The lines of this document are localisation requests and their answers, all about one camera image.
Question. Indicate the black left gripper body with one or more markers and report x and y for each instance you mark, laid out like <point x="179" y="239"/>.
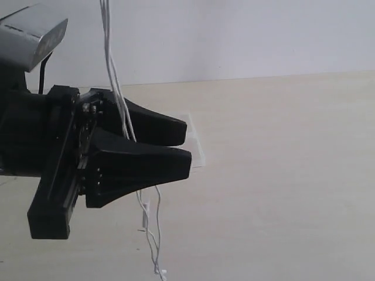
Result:
<point x="43" y="136"/>

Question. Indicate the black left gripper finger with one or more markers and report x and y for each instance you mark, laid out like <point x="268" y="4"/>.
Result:
<point x="149" y="127"/>
<point x="117" y="167"/>

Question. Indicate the clear plastic storage box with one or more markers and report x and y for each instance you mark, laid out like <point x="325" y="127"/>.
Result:
<point x="192" y="142"/>

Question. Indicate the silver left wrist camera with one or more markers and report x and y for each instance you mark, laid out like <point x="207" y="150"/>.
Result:
<point x="30" y="34"/>

